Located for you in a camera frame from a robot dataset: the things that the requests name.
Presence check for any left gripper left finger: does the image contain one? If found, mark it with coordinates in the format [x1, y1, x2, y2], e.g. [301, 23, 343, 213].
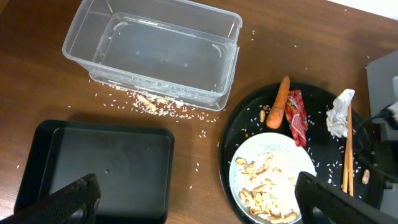
[1, 174, 101, 224]

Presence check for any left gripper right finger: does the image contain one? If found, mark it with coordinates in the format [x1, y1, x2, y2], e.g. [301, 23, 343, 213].
[295, 172, 397, 224]

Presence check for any round black tray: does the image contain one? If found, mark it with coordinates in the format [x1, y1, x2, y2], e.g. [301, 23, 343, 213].
[218, 83, 384, 223]

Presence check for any black rectangular tray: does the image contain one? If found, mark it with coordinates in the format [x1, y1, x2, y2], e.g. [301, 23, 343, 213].
[14, 119, 175, 223]

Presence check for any peanut shell on table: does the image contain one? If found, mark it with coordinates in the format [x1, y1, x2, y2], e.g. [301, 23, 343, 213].
[137, 95, 157, 111]

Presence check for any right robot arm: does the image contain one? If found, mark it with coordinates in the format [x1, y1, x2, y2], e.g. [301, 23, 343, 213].
[358, 76, 397, 184]

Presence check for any red snack wrapper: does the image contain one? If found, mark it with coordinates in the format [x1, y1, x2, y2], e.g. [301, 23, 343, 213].
[285, 90, 308, 147]

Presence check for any peanut on tray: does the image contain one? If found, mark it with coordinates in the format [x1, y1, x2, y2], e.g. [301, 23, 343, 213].
[362, 169, 370, 185]

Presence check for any white tissue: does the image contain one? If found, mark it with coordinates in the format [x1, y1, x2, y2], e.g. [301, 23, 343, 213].
[326, 89, 355, 138]

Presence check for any clear plastic bin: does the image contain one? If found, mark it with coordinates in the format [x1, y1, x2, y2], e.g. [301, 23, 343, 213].
[62, 0, 243, 111]

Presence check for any wooden chopstick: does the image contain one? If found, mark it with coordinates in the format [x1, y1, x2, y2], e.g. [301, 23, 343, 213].
[342, 139, 349, 193]
[346, 105, 354, 197]

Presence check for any orange carrot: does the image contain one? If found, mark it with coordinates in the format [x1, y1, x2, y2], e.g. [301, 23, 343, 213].
[266, 76, 290, 129]

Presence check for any grey plate with scraps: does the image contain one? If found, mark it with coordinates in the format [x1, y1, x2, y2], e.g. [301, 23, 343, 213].
[229, 133, 317, 223]

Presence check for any grey dishwasher rack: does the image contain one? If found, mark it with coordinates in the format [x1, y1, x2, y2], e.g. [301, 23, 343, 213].
[366, 51, 397, 218]

